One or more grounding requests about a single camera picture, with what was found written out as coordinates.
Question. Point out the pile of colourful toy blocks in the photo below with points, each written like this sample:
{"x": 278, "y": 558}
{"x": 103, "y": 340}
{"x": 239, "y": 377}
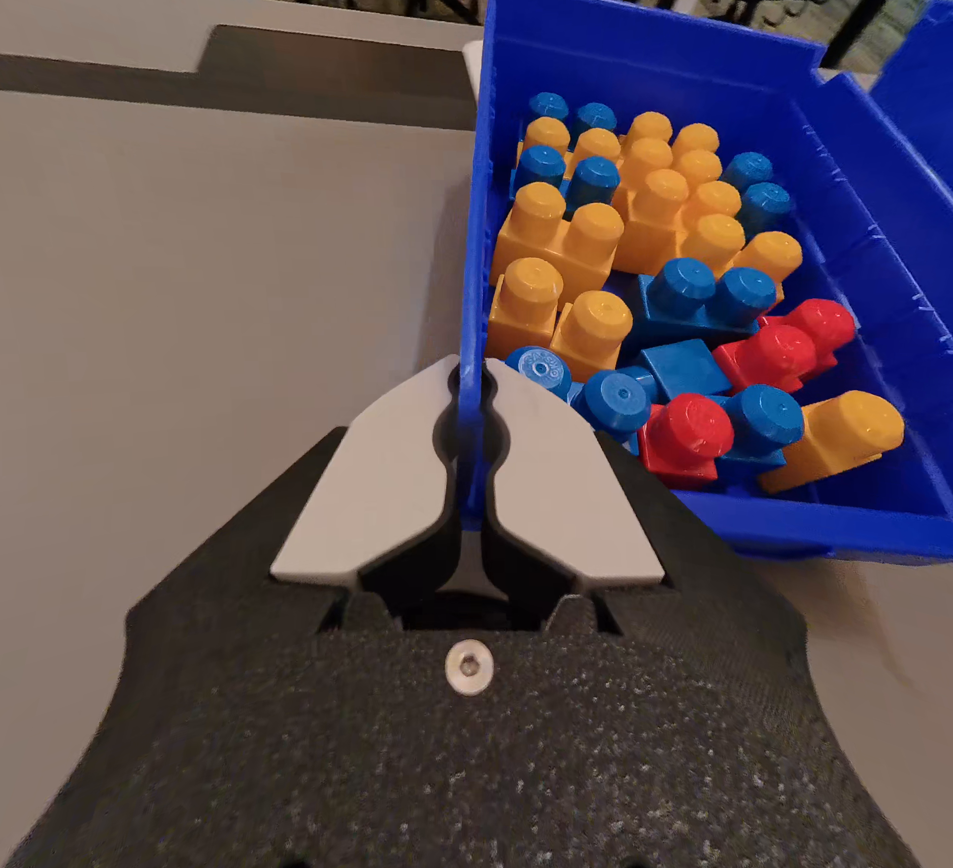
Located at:
{"x": 655, "y": 212}

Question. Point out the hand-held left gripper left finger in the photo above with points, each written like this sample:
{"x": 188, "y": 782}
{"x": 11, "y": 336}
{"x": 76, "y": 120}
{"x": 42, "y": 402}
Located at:
{"x": 372, "y": 495}

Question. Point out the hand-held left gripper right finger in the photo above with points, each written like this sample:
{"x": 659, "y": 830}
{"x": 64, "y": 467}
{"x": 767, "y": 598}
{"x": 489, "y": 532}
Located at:
{"x": 573, "y": 503}

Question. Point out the blue plastic bin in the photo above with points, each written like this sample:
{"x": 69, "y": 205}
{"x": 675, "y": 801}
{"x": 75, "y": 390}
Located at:
{"x": 595, "y": 26}
{"x": 919, "y": 78}

